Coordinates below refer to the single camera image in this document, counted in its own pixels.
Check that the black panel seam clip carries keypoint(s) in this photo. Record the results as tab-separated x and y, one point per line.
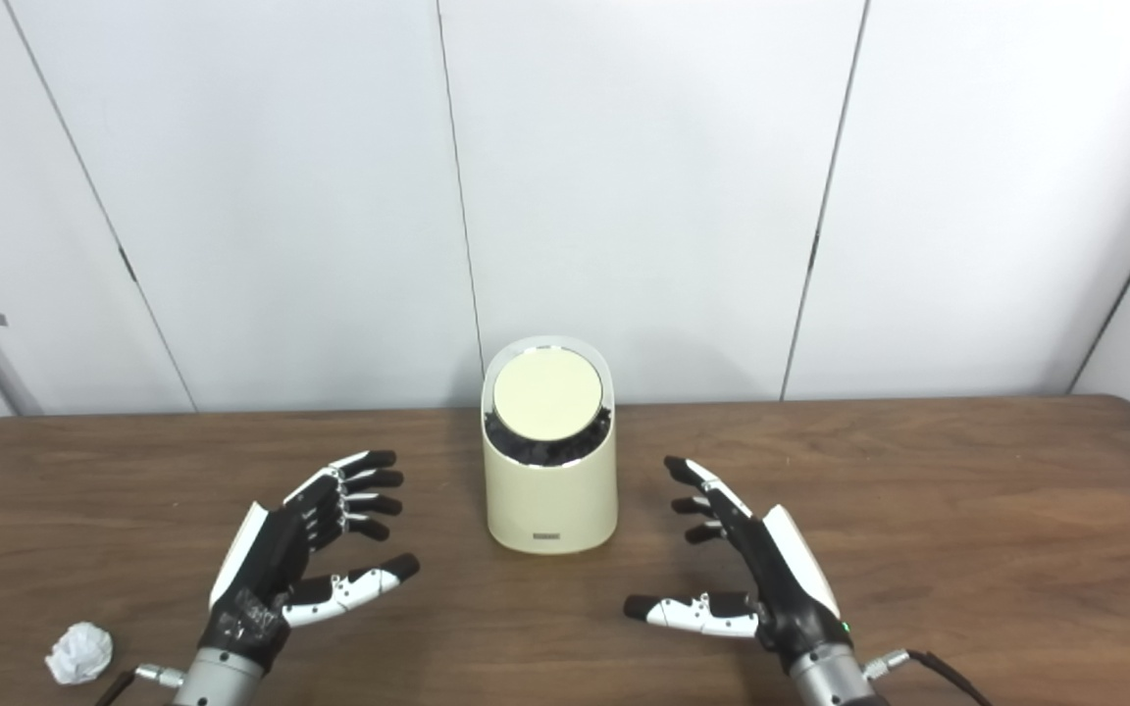
815	250
128	265

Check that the cream-colored bin body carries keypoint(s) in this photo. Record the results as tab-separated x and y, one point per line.
550	500

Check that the white paper ball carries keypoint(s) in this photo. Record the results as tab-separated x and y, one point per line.
80	653

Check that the black bin liner bag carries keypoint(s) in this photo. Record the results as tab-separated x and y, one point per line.
545	453

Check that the round cream bin lid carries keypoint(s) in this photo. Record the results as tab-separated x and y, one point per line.
545	392

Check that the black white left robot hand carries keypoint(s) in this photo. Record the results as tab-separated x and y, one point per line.
266	559

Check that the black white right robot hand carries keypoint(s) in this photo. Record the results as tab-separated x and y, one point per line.
786	588

